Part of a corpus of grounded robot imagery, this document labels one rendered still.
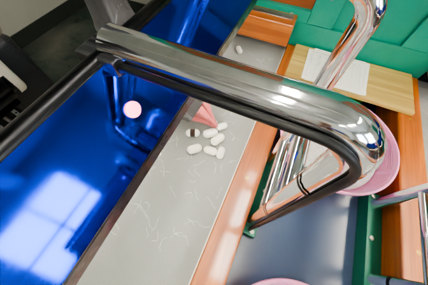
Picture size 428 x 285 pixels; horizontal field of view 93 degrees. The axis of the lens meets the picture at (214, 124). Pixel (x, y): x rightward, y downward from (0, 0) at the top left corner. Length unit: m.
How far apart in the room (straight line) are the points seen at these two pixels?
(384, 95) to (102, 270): 0.76
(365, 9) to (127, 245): 0.49
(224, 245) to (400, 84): 0.62
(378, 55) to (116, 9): 0.68
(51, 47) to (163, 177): 2.09
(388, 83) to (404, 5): 0.19
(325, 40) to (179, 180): 0.58
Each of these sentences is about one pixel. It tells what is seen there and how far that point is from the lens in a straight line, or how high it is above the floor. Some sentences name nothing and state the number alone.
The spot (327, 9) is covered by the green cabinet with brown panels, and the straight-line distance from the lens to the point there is 0.70.
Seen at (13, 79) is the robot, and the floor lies 0.72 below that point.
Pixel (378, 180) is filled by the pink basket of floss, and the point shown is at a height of 0.74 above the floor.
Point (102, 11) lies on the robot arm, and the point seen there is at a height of 1.01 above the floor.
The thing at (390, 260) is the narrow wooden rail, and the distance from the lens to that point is 0.56.
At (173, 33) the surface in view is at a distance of 0.18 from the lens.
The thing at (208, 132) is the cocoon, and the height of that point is 0.76.
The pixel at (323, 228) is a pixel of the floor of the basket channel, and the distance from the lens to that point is 0.58.
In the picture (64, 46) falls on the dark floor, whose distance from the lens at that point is 2.38.
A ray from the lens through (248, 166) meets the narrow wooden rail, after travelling 0.46.
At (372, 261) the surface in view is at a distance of 0.57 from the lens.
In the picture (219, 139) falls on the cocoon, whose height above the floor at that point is 0.76.
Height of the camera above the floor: 1.19
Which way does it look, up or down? 59 degrees down
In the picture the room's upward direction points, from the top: straight up
